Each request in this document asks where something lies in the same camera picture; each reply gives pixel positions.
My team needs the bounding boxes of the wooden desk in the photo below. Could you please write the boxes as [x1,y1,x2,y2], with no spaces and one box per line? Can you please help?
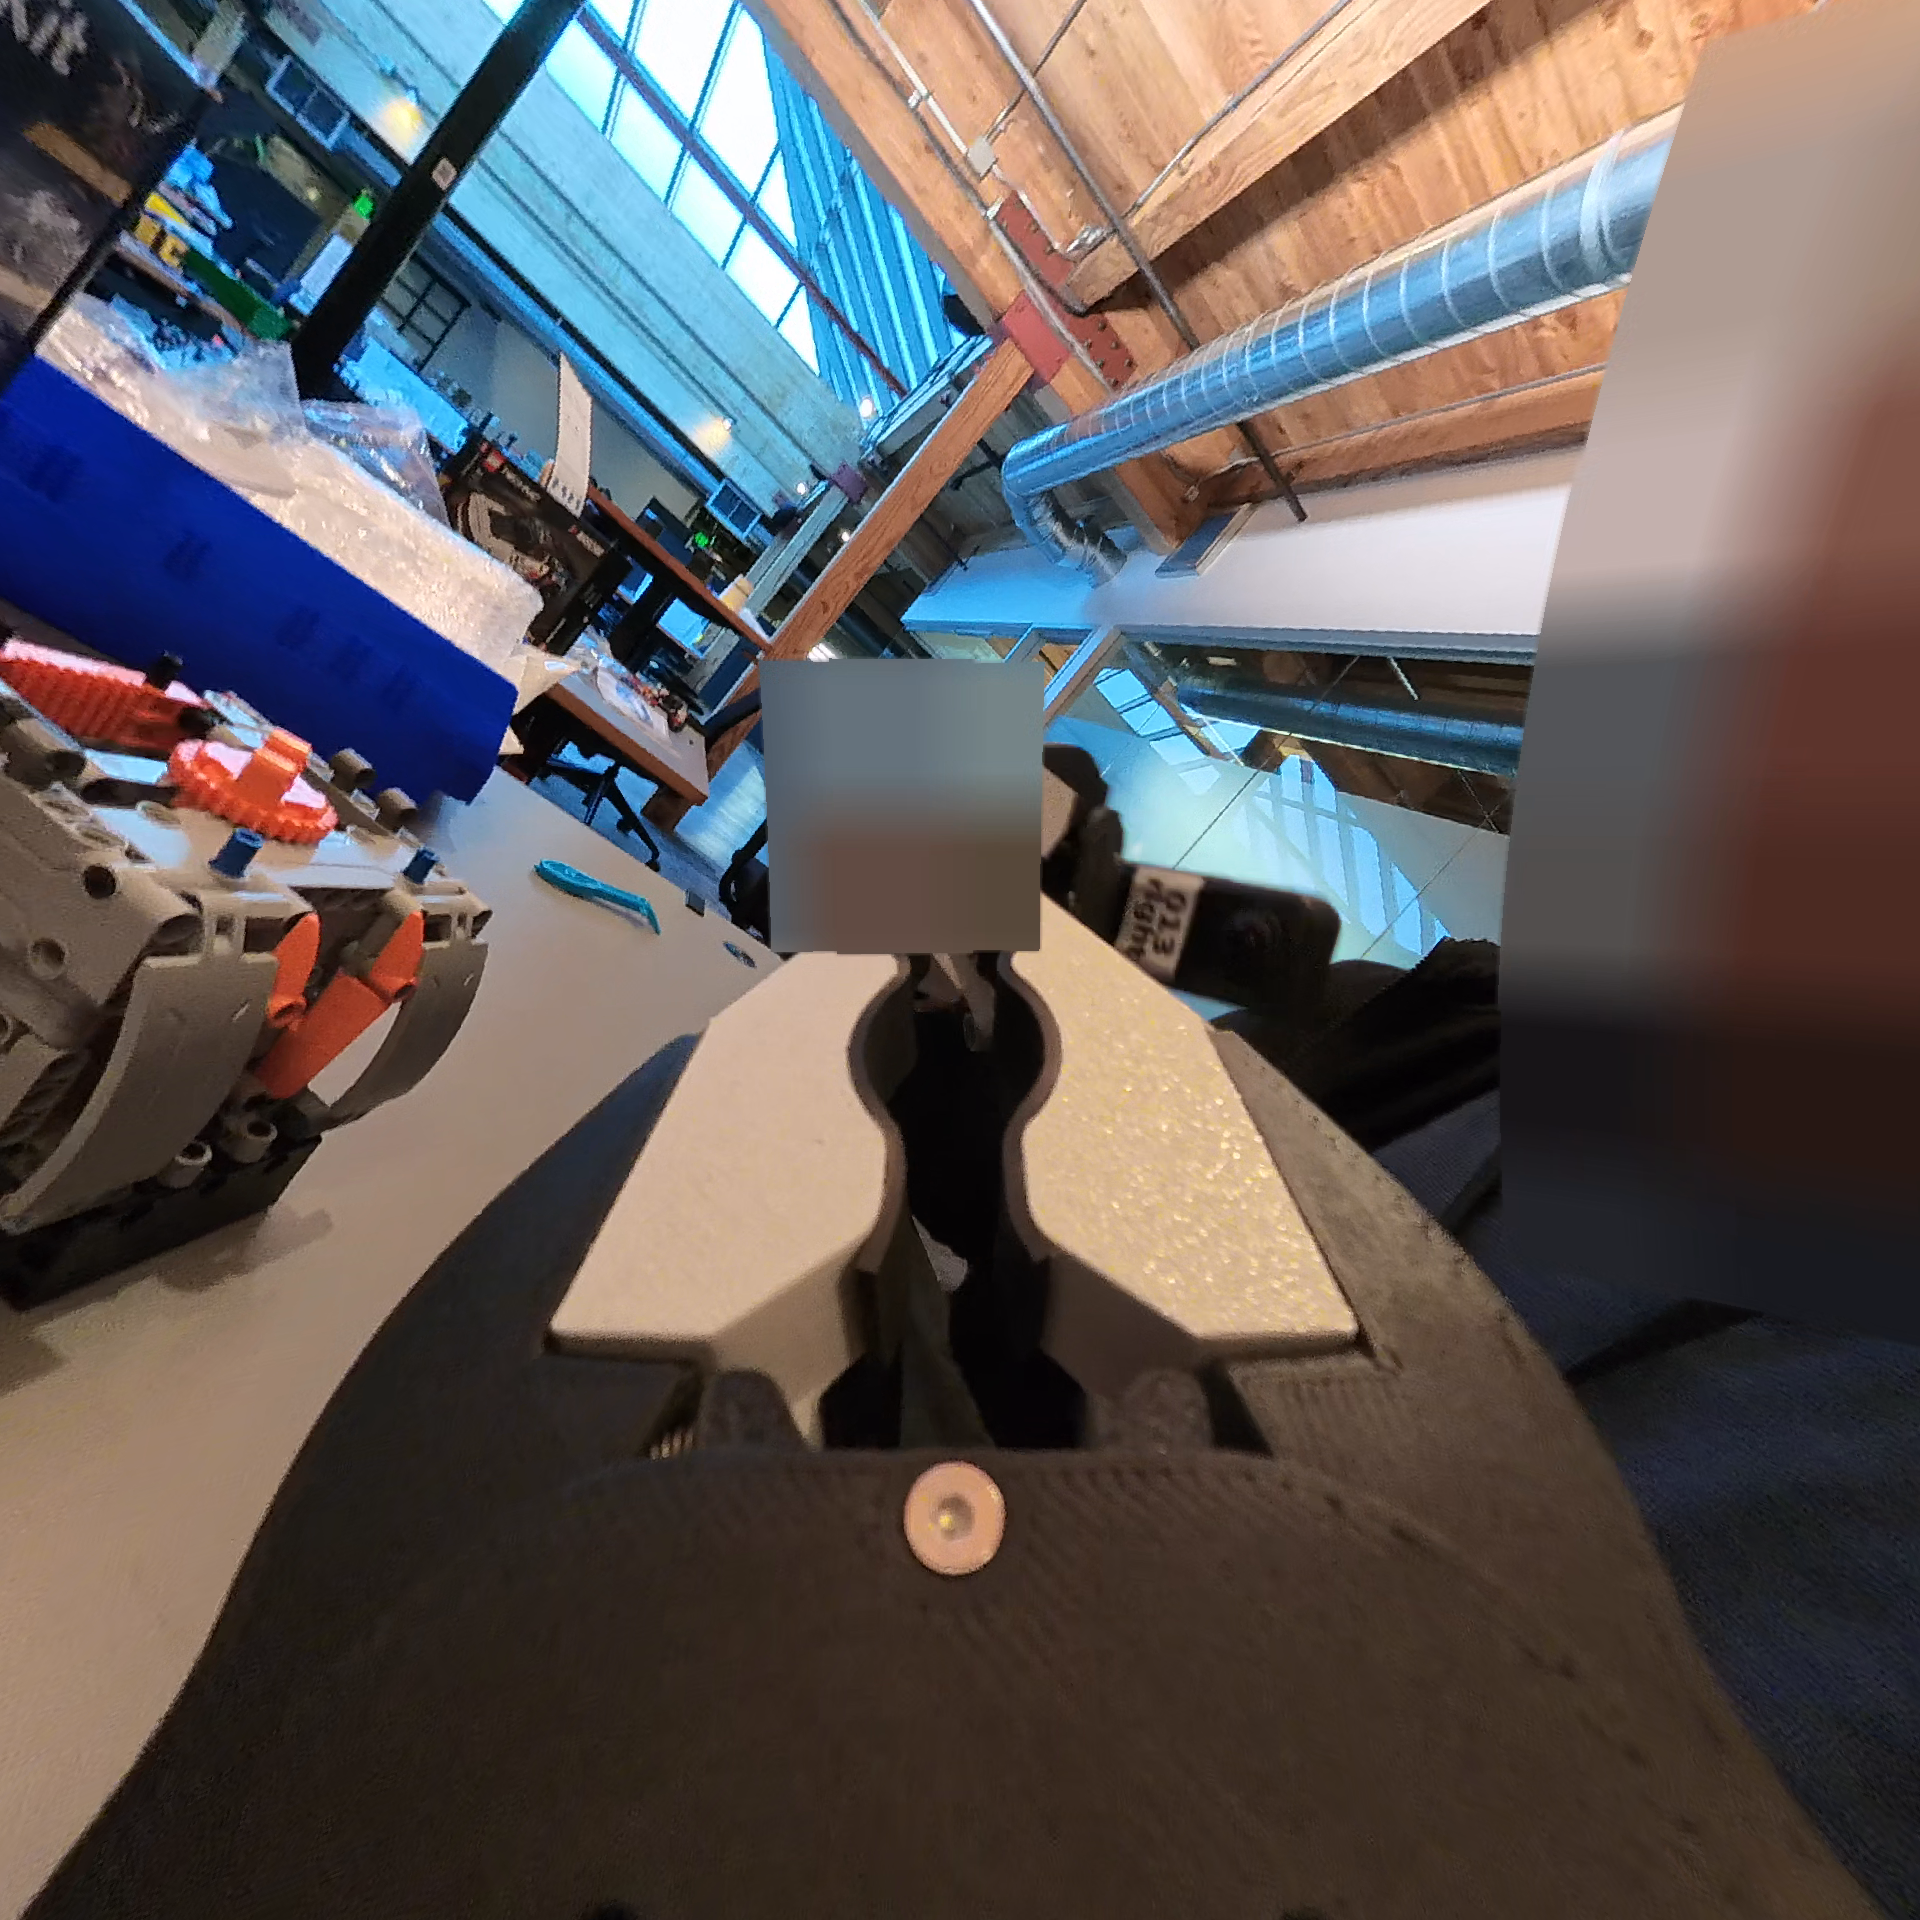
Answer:
[577,481,776,640]
[509,660,720,835]

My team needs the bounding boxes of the silver air duct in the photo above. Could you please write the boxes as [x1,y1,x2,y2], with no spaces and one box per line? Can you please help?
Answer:
[997,108,1681,586]
[1161,672,1530,779]

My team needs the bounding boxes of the grey orange toy brick vehicle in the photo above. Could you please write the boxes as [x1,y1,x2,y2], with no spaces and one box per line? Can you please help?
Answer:
[0,638,494,1309]

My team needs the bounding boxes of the clear plastic wrap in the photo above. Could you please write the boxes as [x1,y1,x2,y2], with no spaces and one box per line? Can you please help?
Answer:
[37,292,545,653]

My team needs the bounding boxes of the person's blue jeans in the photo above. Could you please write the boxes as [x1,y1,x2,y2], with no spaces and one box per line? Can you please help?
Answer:
[1371,1101,1920,1920]

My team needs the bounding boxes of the black steel pillar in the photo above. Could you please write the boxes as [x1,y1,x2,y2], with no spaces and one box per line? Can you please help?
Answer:
[289,0,585,396]

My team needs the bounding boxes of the black office chair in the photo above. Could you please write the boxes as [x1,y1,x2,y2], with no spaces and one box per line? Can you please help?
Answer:
[532,744,662,874]

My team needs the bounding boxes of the black toy box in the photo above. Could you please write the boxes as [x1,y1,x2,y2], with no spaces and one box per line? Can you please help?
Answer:
[449,440,605,579]

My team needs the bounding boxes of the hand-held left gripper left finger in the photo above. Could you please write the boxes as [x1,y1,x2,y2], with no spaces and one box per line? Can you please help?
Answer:
[548,950,916,1454]

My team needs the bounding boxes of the printed toy box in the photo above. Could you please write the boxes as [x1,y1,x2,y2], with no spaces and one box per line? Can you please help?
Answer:
[0,0,227,378]

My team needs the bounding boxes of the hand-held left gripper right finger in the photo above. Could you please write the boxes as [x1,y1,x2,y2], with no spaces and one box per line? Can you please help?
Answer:
[1001,900,1365,1454]

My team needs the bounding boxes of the teal plastic tool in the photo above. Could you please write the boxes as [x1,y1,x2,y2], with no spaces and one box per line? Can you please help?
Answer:
[532,858,665,938]

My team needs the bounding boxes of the blue plastic bin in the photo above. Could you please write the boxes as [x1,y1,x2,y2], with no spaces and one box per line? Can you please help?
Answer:
[0,356,522,808]

